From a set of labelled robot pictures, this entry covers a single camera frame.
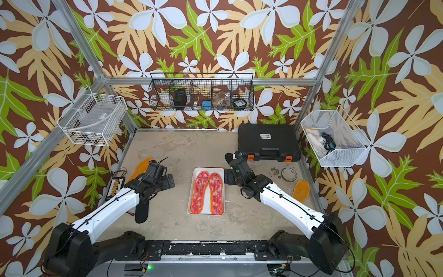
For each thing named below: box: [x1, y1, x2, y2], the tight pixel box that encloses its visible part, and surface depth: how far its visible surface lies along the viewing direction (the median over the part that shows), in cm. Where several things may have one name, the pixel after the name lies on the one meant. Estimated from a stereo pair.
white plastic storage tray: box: [187, 166, 226, 216], surface depth 92 cm
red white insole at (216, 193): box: [209, 172, 224, 216], surface depth 91 cm
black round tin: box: [232, 98, 247, 109], surface depth 97 cm
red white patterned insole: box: [190, 170, 210, 215], surface depth 90 cm
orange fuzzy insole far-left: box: [124, 156, 155, 186], surface depth 104 cm
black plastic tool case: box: [237, 124, 302, 163], surface depth 109 cm
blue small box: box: [201, 100, 212, 111], surface depth 98 cm
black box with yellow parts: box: [104, 176, 126, 201], surface depth 95 cm
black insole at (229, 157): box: [224, 152, 234, 164], surface depth 110 cm
